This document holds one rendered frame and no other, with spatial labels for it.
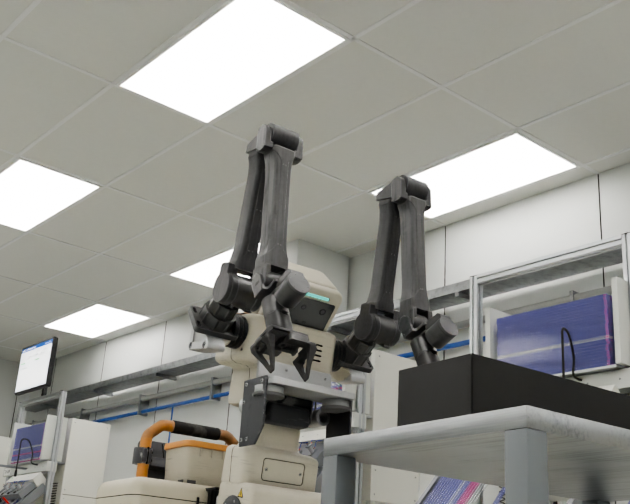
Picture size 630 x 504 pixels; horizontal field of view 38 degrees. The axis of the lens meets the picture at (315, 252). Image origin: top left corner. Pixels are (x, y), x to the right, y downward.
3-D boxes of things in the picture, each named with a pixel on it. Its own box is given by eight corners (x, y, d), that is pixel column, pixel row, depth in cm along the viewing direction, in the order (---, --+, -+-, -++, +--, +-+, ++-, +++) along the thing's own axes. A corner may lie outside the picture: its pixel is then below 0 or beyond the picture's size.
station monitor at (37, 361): (45, 389, 687) (54, 336, 702) (13, 398, 729) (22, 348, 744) (62, 392, 695) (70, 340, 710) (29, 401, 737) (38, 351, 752)
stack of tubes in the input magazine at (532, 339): (611, 365, 328) (607, 293, 337) (496, 384, 365) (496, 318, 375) (631, 372, 335) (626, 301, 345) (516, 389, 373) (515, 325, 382)
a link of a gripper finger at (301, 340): (324, 373, 195) (315, 338, 201) (296, 366, 191) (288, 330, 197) (306, 391, 199) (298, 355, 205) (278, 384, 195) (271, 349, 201)
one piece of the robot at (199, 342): (187, 349, 230) (195, 305, 233) (205, 353, 233) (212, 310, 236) (206, 348, 222) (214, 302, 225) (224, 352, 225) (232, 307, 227)
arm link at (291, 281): (282, 288, 215) (250, 279, 210) (309, 257, 208) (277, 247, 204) (290, 328, 207) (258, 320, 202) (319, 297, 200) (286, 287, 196)
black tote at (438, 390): (619, 480, 181) (616, 423, 185) (699, 474, 168) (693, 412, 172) (396, 437, 151) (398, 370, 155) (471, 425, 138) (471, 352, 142)
